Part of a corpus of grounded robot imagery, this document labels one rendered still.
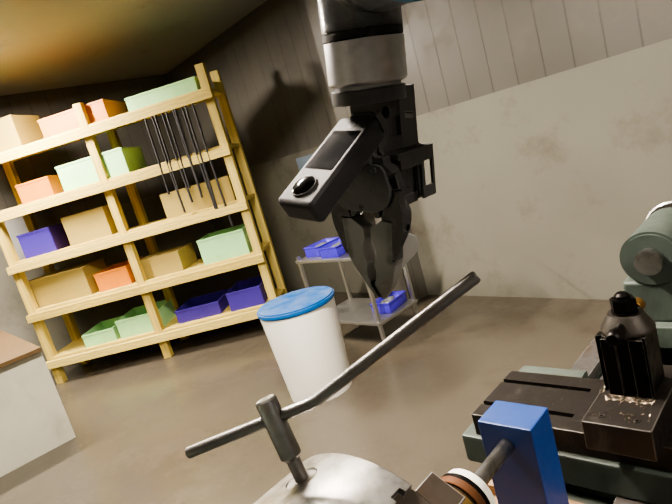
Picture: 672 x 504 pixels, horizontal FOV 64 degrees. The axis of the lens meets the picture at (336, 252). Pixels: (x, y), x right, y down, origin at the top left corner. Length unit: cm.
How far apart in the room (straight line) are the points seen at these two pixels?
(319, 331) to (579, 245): 195
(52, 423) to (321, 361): 215
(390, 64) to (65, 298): 572
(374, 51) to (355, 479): 38
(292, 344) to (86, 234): 298
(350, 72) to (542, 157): 363
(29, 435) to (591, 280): 418
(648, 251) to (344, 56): 105
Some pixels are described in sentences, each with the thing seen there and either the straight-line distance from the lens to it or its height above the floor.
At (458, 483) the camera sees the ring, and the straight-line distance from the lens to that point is 70.
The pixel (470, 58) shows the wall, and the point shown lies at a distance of 429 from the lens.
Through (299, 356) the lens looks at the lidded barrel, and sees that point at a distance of 345.
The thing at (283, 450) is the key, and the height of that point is 127.
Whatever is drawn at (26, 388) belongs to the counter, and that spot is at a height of 50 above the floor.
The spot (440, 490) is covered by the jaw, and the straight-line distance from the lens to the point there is 56.
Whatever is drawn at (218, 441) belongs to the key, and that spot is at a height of 129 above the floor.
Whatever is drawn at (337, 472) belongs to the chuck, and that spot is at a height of 124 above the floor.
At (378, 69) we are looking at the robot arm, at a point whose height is 158.
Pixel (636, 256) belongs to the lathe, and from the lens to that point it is 143.
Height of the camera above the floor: 153
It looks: 11 degrees down
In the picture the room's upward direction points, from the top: 16 degrees counter-clockwise
